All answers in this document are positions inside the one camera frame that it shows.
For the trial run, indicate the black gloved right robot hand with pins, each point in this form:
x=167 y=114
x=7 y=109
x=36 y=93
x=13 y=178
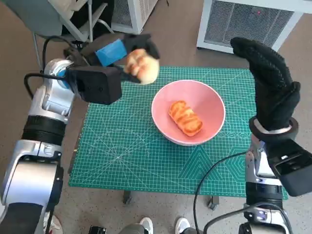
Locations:
x=273 y=92

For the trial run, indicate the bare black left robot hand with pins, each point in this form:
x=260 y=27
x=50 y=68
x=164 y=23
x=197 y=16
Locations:
x=109 y=52

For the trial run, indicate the round pale bread bun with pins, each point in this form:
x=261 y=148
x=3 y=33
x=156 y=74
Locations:
x=143 y=68

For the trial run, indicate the pink bowl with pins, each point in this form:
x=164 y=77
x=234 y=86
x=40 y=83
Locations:
x=207 y=104

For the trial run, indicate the long striped golden bread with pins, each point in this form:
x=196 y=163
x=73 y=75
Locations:
x=185 y=117

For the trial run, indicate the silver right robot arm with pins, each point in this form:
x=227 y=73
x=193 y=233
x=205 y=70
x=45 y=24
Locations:
x=253 y=165

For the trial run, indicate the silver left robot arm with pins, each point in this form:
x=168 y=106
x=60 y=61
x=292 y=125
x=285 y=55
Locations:
x=31 y=175

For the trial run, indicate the person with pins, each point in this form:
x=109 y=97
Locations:
x=146 y=225
x=56 y=224
x=103 y=19

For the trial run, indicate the small white grilled cabinet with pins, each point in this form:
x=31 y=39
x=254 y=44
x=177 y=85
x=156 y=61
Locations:
x=136 y=14

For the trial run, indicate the large white grilled cabinet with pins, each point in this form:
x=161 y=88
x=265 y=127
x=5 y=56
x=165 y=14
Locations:
x=243 y=22

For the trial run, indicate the grey office chair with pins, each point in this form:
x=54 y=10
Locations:
x=31 y=14

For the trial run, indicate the green cutting mat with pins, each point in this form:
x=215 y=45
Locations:
x=122 y=158

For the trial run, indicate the small black device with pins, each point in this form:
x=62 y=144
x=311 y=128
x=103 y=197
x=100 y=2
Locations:
x=97 y=230

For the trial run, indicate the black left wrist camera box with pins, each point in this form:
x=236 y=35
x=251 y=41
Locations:
x=97 y=85

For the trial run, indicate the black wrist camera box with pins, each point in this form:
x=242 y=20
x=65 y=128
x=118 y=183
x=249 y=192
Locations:
x=97 y=85
x=295 y=175

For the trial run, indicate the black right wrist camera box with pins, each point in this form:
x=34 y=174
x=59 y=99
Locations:
x=295 y=175

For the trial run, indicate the black table leg bracket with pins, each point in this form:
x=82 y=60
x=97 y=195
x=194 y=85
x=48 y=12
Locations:
x=127 y=198
x=212 y=202

